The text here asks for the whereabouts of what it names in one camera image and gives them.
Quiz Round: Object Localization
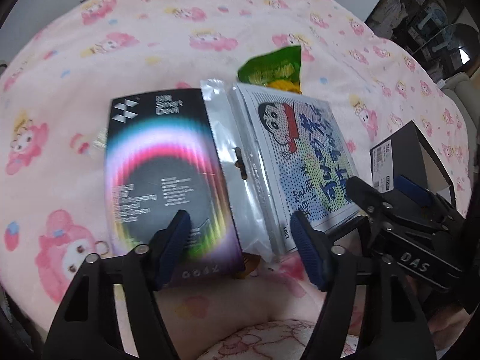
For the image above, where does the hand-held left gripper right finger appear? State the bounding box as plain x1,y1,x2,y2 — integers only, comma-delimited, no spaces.
290,210,437,360

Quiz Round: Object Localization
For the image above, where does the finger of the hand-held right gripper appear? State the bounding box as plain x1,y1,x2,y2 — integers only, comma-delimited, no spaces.
397,175,456,221
346,176,392,216

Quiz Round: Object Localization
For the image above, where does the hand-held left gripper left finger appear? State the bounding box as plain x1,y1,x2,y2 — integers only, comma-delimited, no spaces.
42,209,194,360

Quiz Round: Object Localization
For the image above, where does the black cardboard box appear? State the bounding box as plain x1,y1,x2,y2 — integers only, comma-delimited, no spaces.
369,121,467,218

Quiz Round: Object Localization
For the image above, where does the cartoon boy printed packet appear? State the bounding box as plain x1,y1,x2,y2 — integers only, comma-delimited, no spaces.
230,82,361,254

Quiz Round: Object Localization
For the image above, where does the black rainbow screen protector box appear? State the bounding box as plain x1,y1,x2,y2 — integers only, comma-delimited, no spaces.
103,89,246,287

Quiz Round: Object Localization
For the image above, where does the silver clear plastic packet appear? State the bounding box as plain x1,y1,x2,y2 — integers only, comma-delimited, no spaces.
200,79,286,263

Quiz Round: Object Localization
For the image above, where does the grey ribbed padded rim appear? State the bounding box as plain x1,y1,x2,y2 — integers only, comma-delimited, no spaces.
442,70,480,151

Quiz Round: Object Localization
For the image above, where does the green snack packet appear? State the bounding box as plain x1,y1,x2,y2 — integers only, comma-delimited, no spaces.
237,45,304,95

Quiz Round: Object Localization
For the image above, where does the dark storage shelf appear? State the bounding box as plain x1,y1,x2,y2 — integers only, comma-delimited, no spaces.
365,0,480,83

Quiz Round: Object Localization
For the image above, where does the pink cartoon printed blanket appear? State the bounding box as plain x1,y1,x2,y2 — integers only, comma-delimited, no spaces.
0,0,474,360

